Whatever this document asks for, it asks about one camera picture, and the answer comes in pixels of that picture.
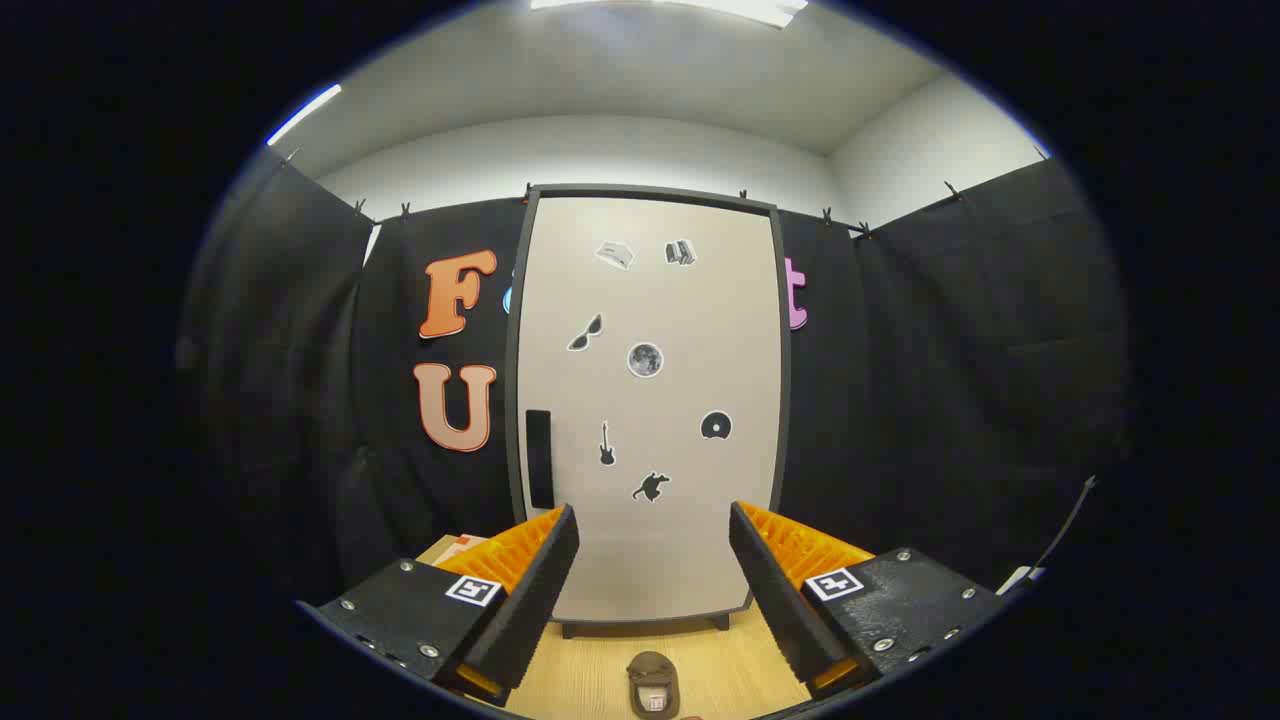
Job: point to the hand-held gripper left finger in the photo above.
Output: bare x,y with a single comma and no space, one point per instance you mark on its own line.
530,610

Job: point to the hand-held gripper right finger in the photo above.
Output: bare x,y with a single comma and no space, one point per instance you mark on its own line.
775,600

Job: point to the brown fuzzy shoe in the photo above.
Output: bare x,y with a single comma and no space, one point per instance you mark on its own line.
652,672

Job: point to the dark gray shoe cabinet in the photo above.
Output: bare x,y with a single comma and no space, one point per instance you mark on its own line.
783,380

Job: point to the stack of books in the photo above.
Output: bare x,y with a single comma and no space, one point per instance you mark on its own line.
462,548

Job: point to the white and green object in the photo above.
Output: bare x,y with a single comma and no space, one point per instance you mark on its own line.
1020,578

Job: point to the black backdrop cloth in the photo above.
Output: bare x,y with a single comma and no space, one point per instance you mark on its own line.
950,400

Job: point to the black metal stand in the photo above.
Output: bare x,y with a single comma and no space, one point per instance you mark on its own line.
1070,520

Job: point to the narrow ceiling light strip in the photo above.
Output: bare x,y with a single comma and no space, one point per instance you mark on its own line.
305,113

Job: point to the wide ceiling light panel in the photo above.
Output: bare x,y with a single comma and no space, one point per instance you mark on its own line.
740,10

